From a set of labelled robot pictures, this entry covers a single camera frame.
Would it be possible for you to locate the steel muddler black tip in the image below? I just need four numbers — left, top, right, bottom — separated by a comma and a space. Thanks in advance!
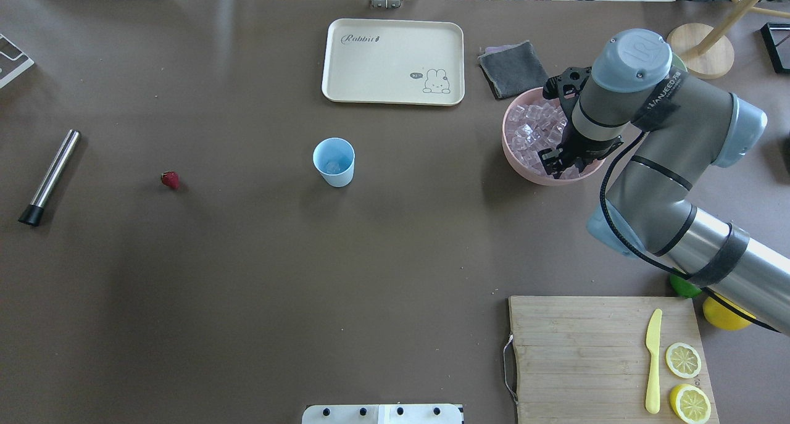
17, 130, 81, 227

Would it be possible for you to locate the yellow plastic knife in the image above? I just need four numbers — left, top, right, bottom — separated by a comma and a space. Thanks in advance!
644, 309, 663, 415

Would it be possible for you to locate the pile of clear ice cubes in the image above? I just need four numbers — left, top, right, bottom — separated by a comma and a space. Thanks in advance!
503, 98, 582, 181

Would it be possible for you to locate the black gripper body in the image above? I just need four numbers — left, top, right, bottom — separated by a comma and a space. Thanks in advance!
543, 67, 625, 165

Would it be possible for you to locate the patterned box left edge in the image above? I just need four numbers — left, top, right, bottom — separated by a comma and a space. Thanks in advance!
0, 34, 36, 88

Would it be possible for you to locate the wooden cup stand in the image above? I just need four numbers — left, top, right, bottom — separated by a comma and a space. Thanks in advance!
666, 0, 789, 80

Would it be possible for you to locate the black tray right edge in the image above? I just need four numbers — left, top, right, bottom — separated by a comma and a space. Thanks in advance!
760, 22, 789, 75

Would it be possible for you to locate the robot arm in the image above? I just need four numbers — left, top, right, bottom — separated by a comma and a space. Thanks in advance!
539, 28, 789, 334

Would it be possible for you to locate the lemon slice upper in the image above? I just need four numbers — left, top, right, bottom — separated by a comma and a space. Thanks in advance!
664, 342, 702, 379

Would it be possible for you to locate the light blue cup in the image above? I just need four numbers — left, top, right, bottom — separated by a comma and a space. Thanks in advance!
312, 138, 356, 188

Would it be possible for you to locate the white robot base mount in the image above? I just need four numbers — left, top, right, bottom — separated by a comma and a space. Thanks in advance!
301, 402, 465, 423

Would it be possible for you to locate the wooden cutting board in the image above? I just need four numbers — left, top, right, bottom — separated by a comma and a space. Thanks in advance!
508, 296, 705, 423

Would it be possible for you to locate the lemon half lower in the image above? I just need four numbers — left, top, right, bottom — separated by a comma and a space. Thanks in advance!
669, 384, 713, 423

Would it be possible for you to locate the grey folded cloth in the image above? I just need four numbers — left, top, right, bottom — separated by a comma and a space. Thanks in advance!
478, 39, 549, 100

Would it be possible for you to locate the ice cube in cup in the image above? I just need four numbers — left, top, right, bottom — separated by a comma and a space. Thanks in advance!
323, 159, 347, 175

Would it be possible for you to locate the yellow lemon near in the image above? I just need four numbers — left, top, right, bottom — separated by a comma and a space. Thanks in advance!
702, 296, 754, 331

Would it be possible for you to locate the cream rabbit tray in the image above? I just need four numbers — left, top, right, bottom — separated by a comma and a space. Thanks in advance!
322, 17, 465, 106

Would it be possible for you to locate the red strawberry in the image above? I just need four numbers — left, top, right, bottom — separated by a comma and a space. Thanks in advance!
160, 171, 180, 190

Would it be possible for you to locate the pink bowl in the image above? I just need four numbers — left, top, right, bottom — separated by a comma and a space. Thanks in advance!
501, 88, 605, 186

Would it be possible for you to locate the green bowl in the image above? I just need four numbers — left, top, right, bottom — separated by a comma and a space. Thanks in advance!
671, 53, 688, 72

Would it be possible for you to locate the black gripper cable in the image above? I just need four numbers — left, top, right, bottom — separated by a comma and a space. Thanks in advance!
599, 131, 781, 333

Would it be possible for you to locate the green lime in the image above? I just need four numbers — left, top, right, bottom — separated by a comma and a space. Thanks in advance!
668, 274, 703, 299

